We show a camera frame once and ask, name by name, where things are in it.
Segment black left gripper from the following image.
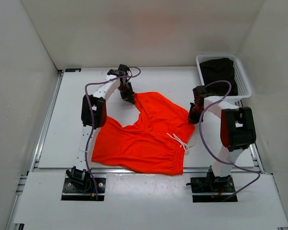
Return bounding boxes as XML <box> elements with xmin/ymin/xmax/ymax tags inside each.
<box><xmin>117</xmin><ymin>81</ymin><xmax>134</xmax><ymax>104</ymax></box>

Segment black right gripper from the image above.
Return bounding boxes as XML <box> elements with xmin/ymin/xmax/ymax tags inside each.
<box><xmin>188</xmin><ymin>102</ymin><xmax>206</xmax><ymax>126</ymax></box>

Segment orange shorts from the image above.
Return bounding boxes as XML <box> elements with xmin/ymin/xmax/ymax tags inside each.
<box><xmin>91</xmin><ymin>92</ymin><xmax>195</xmax><ymax>176</ymax></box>

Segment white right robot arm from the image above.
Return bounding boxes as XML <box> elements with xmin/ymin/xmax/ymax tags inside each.
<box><xmin>188</xmin><ymin>86</ymin><xmax>256</xmax><ymax>192</ymax></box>

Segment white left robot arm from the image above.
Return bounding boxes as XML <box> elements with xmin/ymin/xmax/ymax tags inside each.
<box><xmin>66</xmin><ymin>64</ymin><xmax>141</xmax><ymax>194</ymax></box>

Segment black folded shorts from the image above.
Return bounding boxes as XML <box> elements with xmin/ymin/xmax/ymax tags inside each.
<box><xmin>200</xmin><ymin>58</ymin><xmax>238</xmax><ymax>96</ymax></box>

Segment white plastic basket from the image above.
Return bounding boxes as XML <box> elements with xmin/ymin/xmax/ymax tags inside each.
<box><xmin>196</xmin><ymin>54</ymin><xmax>252</xmax><ymax>104</ymax></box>

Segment black corner label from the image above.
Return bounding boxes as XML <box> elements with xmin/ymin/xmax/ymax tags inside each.
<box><xmin>65</xmin><ymin>68</ymin><xmax>82</xmax><ymax>72</ymax></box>

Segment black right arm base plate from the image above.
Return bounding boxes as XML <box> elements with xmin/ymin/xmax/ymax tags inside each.
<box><xmin>186</xmin><ymin>176</ymin><xmax>238</xmax><ymax>203</ymax></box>

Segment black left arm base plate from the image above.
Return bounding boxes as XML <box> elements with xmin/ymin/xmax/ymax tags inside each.
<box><xmin>61</xmin><ymin>177</ymin><xmax>106</xmax><ymax>201</ymax></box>

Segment aluminium table edge rail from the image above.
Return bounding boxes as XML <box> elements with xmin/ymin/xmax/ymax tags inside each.
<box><xmin>38</xmin><ymin>67</ymin><xmax>253</xmax><ymax>176</ymax></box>

